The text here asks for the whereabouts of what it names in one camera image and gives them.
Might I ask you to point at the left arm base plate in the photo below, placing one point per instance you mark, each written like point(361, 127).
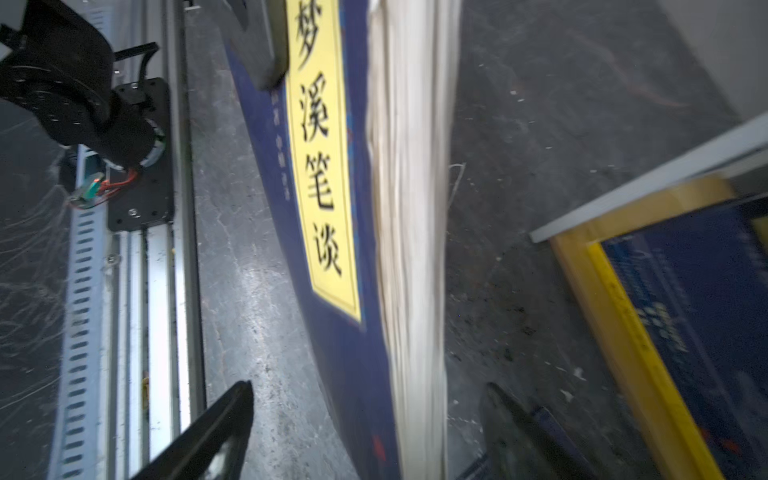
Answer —
point(148, 200)

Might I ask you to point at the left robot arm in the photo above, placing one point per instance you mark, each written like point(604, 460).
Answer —
point(59, 66)

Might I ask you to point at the navy book Mengxi label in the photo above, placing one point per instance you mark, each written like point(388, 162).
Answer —
point(353, 147)

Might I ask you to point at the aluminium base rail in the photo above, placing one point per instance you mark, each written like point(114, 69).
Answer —
point(132, 369)

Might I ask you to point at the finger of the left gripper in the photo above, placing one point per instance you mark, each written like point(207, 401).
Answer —
point(256, 30)

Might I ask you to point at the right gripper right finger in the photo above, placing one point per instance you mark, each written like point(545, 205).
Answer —
point(519, 446)

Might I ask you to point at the navy book yellow label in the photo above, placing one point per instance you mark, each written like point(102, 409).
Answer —
point(702, 330)

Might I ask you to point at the yellow book on shelf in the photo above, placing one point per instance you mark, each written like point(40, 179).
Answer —
point(648, 360)

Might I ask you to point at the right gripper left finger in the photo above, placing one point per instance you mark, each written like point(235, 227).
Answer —
point(214, 446)

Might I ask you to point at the white wooden two-tier shelf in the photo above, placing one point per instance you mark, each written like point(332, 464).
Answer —
point(670, 270)

